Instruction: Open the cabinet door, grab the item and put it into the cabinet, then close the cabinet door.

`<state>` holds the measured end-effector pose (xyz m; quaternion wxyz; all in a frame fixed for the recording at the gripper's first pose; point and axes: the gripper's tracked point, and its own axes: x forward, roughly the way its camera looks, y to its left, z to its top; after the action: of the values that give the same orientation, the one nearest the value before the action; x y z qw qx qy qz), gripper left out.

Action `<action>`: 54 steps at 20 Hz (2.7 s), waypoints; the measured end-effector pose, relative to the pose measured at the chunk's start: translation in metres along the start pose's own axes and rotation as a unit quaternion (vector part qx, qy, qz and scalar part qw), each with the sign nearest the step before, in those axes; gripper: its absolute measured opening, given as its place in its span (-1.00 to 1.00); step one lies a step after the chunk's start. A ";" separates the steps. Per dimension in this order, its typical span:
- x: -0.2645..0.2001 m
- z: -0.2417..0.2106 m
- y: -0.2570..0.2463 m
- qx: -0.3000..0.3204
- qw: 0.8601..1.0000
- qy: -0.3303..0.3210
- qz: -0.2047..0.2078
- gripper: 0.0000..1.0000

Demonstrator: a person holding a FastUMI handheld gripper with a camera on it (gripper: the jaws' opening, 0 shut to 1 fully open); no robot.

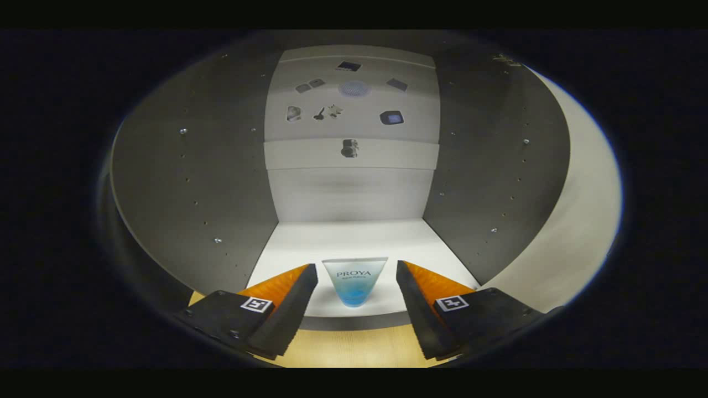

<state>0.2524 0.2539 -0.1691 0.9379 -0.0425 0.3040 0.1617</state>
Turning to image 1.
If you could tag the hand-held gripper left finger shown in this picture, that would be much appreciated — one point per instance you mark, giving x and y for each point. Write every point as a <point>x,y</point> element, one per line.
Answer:
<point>287,315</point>

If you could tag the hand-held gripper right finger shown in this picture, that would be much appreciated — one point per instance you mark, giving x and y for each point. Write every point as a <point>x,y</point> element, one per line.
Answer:
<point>423,309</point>

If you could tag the blue cosmetic tube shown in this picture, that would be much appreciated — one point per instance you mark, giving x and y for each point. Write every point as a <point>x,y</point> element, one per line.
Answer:
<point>354,282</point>

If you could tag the white cabinet shelf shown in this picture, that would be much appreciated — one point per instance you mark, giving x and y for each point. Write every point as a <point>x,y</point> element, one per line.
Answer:
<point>359,240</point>

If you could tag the grey cabinet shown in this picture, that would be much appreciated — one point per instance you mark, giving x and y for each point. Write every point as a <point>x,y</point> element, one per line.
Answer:
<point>193,182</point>

